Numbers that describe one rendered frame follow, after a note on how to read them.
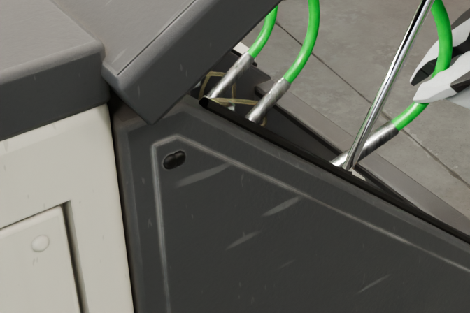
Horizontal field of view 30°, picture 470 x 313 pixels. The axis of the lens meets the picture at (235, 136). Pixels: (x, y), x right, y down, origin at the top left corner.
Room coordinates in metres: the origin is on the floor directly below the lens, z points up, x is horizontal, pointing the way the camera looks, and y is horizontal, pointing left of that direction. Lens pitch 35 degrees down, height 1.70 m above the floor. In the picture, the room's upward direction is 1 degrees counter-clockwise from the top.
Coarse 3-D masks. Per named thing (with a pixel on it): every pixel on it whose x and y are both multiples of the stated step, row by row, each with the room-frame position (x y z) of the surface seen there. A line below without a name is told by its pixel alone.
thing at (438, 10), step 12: (432, 12) 0.78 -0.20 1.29; (444, 12) 0.78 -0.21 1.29; (444, 24) 0.78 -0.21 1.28; (444, 36) 0.78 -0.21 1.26; (444, 48) 0.78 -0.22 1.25; (444, 60) 0.78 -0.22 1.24; (408, 108) 0.78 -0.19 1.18; (420, 108) 0.78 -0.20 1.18; (396, 120) 0.78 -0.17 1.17; (408, 120) 0.77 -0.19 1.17
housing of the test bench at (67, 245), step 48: (0, 0) 0.40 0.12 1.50; (48, 0) 0.40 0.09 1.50; (0, 48) 0.35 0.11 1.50; (48, 48) 0.35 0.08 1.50; (96, 48) 0.36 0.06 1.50; (0, 96) 0.33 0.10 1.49; (48, 96) 0.34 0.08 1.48; (96, 96) 0.35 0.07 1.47; (0, 144) 0.33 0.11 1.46; (48, 144) 0.34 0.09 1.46; (96, 144) 0.35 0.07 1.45; (0, 192) 0.32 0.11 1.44; (48, 192) 0.34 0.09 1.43; (96, 192) 0.35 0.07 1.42; (0, 240) 0.32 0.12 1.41; (48, 240) 0.33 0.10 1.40; (96, 240) 0.35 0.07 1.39; (0, 288) 0.32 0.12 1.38; (48, 288) 0.33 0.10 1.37; (96, 288) 0.34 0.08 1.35
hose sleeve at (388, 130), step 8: (384, 128) 0.77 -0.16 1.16; (392, 128) 0.77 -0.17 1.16; (376, 136) 0.77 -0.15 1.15; (384, 136) 0.77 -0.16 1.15; (392, 136) 0.77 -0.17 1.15; (368, 144) 0.77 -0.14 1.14; (376, 144) 0.76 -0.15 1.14; (384, 144) 0.77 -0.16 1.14; (344, 152) 0.77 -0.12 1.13; (368, 152) 0.76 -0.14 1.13; (336, 160) 0.76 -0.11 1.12; (344, 160) 0.76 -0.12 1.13; (360, 160) 0.76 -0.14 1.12
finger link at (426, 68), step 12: (468, 24) 0.80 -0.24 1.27; (456, 36) 0.80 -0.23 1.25; (468, 36) 0.79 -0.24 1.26; (432, 48) 0.81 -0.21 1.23; (456, 48) 0.79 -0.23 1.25; (468, 48) 0.78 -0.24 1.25; (432, 60) 0.79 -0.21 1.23; (456, 60) 0.81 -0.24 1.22; (420, 72) 0.80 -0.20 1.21; (432, 72) 0.80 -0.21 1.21
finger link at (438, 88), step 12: (468, 60) 0.76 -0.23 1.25; (444, 72) 0.77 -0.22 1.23; (456, 72) 0.75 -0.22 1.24; (420, 84) 0.78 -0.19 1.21; (432, 84) 0.76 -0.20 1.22; (444, 84) 0.75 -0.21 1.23; (420, 96) 0.77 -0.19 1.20; (432, 96) 0.76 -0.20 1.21; (444, 96) 0.75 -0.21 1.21; (456, 96) 0.76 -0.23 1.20; (468, 96) 0.76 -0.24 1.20; (468, 108) 0.76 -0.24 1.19
